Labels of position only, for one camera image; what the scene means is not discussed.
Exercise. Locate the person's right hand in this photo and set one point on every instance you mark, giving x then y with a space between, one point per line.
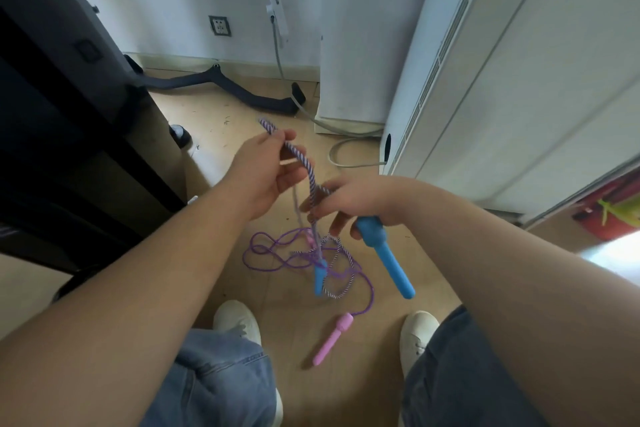
372 199

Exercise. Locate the person's left hand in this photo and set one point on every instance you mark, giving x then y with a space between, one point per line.
257 176

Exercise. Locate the person's right thumb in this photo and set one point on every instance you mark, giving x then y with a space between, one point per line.
336 186

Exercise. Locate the person's left thumb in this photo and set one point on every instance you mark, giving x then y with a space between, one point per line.
275 137

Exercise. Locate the person's left forearm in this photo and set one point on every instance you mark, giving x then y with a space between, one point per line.
120 301

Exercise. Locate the person's right forearm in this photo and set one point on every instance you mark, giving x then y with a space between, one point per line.
510 301

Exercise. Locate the black stand base leg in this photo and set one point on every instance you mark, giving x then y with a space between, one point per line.
250 96

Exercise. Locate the black caster wheel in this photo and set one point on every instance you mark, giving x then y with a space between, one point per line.
180 136

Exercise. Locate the white left shoe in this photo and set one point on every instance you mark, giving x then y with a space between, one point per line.
239 319

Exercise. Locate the white shoe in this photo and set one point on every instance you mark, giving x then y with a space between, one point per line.
239 319
416 336

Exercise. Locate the white right shoe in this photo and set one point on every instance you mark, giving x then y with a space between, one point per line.
416 336

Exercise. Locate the white standing air conditioner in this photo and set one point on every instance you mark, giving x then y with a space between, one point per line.
525 76

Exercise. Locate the large black screen panel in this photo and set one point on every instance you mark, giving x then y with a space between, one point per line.
55 106

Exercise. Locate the blue jeans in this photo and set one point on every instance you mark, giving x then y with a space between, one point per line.
215 381

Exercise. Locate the red bag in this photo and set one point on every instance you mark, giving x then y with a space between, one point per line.
595 221

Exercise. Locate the yellow-green plastic item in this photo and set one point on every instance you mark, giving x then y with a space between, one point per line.
625 211

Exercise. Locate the wall power socket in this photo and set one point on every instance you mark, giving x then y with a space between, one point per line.
219 26

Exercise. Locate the white wall plug bracket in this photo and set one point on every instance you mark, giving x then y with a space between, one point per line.
276 6

